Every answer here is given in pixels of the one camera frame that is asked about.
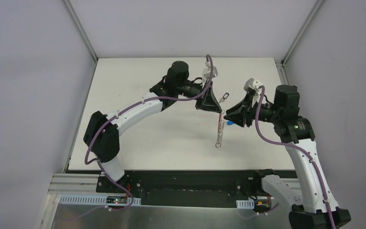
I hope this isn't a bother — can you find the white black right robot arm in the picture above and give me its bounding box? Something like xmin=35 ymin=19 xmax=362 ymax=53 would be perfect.
xmin=224 ymin=83 xmax=351 ymax=229

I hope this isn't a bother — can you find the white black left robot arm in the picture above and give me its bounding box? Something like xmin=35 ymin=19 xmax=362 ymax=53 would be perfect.
xmin=83 ymin=55 xmax=222 ymax=193

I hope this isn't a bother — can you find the black key tag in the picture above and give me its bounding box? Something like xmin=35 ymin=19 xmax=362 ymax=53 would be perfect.
xmin=222 ymin=93 xmax=230 ymax=100

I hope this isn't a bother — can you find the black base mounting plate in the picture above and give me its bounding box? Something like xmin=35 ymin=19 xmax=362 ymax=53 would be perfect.
xmin=96 ymin=169 xmax=271 ymax=208

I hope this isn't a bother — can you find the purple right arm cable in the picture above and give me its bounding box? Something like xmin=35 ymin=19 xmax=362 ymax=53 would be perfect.
xmin=254 ymin=85 xmax=337 ymax=229

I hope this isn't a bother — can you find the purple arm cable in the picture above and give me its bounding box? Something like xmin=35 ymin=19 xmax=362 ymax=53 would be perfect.
xmin=84 ymin=54 xmax=215 ymax=212
xmin=254 ymin=85 xmax=337 ymax=229

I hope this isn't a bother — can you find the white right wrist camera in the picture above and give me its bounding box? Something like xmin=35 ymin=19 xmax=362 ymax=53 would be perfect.
xmin=244 ymin=78 xmax=263 ymax=95

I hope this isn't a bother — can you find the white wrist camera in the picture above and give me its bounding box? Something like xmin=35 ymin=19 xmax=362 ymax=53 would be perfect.
xmin=202 ymin=62 xmax=218 ymax=86
xmin=244 ymin=78 xmax=263 ymax=95

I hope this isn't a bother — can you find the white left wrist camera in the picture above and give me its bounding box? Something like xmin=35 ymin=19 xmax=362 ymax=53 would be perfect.
xmin=202 ymin=62 xmax=218 ymax=86

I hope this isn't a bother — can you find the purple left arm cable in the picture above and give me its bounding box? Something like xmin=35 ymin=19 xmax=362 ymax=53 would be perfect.
xmin=84 ymin=54 xmax=215 ymax=212

